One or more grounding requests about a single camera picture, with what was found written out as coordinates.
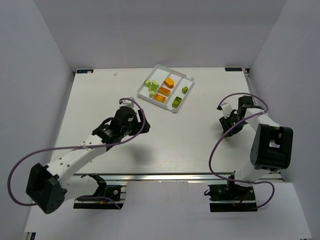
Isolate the pale green lego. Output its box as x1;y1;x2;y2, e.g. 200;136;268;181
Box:
149;91;155;98

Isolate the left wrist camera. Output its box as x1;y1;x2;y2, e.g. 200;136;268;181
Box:
119;97;135;109

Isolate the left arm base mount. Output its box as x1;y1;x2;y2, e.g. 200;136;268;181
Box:
73;173;126;210

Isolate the long green lego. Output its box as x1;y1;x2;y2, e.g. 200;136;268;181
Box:
171;96;182;109

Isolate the blue table label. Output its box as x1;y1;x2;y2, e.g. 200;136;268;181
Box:
224;67;243;72
76;69;94;74

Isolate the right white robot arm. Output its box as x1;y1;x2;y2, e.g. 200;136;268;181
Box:
217;95;294;188

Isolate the left blue table label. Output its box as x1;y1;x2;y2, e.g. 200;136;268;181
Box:
76;69;94;74

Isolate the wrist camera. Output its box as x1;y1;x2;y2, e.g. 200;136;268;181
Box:
217;102;233;119
119;97;135;109

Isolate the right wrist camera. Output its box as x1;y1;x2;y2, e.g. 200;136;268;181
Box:
217;102;233;119

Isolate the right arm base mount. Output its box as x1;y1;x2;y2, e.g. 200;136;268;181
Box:
204;183;258;213

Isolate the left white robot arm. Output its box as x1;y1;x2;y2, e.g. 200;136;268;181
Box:
26;105;150;214

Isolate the orange lego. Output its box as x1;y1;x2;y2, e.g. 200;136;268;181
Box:
158;87;171;97
153;93;167;103

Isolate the yellow oval lego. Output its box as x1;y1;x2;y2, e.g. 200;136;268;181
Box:
164;77;175;89

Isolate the right blue table label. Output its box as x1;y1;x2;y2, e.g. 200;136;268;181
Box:
224;67;243;72

